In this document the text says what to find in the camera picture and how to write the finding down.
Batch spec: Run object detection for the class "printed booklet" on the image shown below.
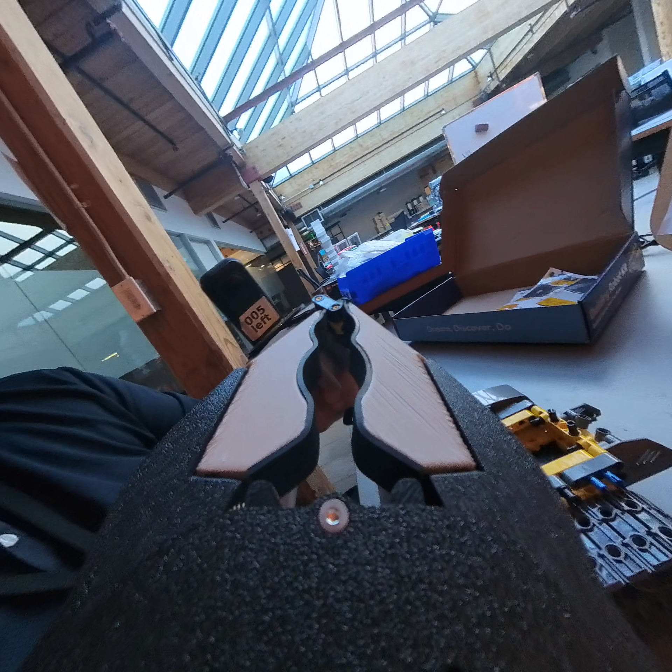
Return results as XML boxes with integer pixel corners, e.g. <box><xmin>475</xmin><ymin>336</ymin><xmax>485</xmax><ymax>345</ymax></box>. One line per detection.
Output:
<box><xmin>502</xmin><ymin>268</ymin><xmax>599</xmax><ymax>310</ymax></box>

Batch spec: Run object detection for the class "wooden table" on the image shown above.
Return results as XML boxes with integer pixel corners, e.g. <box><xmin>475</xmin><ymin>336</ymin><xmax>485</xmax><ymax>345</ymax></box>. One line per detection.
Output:
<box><xmin>357</xmin><ymin>263</ymin><xmax>447</xmax><ymax>316</ymax></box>

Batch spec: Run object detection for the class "slim wooden post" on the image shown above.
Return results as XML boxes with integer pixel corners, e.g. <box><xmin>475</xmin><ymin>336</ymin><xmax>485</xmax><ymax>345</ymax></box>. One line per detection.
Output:
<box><xmin>250</xmin><ymin>179</ymin><xmax>316</xmax><ymax>297</ymax></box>

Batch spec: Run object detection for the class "open cardboard box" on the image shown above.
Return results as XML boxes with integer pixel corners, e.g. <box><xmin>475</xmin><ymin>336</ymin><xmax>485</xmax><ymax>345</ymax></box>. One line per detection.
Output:
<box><xmin>439</xmin><ymin>58</ymin><xmax>636</xmax><ymax>297</ymax></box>

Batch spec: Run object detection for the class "instruction sheet board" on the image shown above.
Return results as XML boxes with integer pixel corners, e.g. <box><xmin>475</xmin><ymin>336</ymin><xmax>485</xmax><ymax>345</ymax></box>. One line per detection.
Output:
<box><xmin>649</xmin><ymin>126</ymin><xmax>672</xmax><ymax>251</ymax></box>

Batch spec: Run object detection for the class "white whiteboard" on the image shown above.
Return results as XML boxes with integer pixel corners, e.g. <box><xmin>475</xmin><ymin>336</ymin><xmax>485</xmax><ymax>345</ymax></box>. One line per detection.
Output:
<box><xmin>443</xmin><ymin>72</ymin><xmax>549</xmax><ymax>163</ymax></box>

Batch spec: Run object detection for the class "yellow grey toy bulldozer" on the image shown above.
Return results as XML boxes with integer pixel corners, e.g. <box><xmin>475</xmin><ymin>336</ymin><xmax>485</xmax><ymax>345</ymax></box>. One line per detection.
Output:
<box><xmin>473</xmin><ymin>386</ymin><xmax>672</xmax><ymax>589</ymax></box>

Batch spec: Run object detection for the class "navy box base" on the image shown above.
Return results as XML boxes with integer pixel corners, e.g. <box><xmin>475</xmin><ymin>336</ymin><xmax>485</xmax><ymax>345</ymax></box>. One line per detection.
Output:
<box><xmin>392</xmin><ymin>233</ymin><xmax>645</xmax><ymax>345</ymax></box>

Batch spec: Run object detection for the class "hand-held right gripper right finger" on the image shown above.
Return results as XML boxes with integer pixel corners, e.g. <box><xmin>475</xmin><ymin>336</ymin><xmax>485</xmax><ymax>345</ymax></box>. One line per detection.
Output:
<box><xmin>343</xmin><ymin>308</ymin><xmax>478</xmax><ymax>494</ymax></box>

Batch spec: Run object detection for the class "white plastic bag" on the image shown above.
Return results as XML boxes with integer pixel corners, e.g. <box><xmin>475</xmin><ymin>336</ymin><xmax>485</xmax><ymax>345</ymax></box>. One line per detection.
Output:
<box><xmin>336</xmin><ymin>237</ymin><xmax>415</xmax><ymax>274</ymax></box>

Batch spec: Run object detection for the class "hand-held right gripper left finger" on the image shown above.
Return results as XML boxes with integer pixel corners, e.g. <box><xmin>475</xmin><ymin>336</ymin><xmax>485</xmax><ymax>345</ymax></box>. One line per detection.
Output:
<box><xmin>197</xmin><ymin>310</ymin><xmax>328</xmax><ymax>494</ymax></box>

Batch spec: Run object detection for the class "grey desk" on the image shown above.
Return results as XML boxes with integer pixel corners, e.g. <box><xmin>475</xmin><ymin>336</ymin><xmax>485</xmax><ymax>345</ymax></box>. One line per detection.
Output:
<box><xmin>315</xmin><ymin>174</ymin><xmax>672</xmax><ymax>631</ymax></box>

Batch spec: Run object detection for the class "blue plastic bin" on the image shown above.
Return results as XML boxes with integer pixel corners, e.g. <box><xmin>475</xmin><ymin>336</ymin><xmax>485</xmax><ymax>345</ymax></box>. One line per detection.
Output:
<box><xmin>336</xmin><ymin>231</ymin><xmax>442</xmax><ymax>307</ymax></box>

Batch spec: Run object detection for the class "person's dark blue jacket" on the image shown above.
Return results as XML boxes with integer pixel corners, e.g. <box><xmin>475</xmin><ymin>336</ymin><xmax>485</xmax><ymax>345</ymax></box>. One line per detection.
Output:
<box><xmin>0</xmin><ymin>368</ymin><xmax>197</xmax><ymax>672</ymax></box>

